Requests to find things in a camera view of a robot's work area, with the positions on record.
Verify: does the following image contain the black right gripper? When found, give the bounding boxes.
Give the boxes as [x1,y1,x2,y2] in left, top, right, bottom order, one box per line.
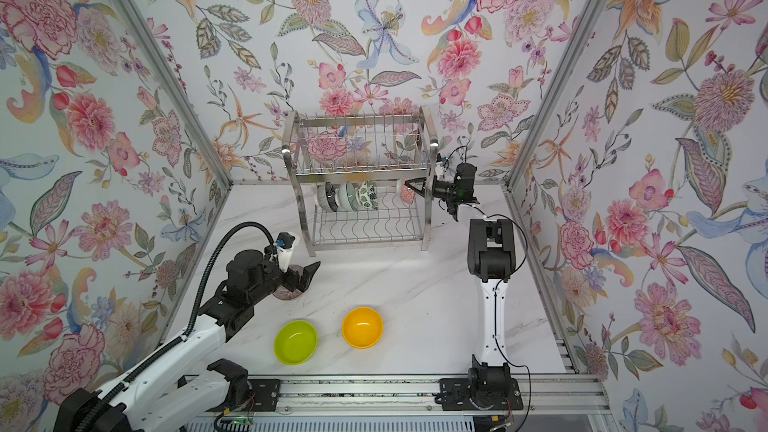
[408,178,461,202]

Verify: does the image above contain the green leaf pattern bowl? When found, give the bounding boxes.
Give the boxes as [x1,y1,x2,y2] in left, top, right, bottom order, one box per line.
[356,180,378,211]

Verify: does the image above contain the pale green bowl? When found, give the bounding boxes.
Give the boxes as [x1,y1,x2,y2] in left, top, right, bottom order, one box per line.
[336,182,359,212]

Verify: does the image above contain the dark patterned bowl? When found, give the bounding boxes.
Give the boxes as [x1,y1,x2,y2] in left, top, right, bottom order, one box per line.
[316,182,338,213]

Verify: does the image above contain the black white floral bowl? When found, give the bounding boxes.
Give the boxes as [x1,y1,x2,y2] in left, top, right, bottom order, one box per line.
[399,182,415,205]

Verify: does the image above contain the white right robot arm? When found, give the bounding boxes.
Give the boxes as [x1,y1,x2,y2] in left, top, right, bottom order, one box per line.
[405,162,518,410]

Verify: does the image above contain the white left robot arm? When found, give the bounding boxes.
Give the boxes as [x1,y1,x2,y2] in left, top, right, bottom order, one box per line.
[54,249,321,431]

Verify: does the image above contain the stainless steel dish rack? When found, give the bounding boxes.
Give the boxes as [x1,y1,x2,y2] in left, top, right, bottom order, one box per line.
[281,107,439,255]

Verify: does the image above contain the pink striped bowl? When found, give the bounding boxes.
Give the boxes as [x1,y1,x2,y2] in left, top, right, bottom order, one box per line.
[273,287,303,301]

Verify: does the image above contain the lime green bowl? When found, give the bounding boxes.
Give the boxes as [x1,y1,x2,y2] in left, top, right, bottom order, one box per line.
[273,320,318,366]

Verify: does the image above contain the yellow bowl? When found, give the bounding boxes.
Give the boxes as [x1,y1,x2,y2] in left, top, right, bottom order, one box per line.
[342,307,384,349]

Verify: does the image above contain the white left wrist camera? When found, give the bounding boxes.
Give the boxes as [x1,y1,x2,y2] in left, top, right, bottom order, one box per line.
[274,232,301,272]

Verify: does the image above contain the black corrugated cable hose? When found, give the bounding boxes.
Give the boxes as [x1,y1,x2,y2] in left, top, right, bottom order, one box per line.
[74,221,277,432]

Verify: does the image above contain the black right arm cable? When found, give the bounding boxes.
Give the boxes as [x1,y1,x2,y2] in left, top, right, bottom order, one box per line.
[437,145,534,432]

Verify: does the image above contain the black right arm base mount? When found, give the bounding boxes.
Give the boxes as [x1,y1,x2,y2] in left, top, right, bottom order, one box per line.
[435,355,525,412]

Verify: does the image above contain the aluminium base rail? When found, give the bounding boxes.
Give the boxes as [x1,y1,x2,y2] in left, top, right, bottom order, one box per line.
[197,373,613,418]

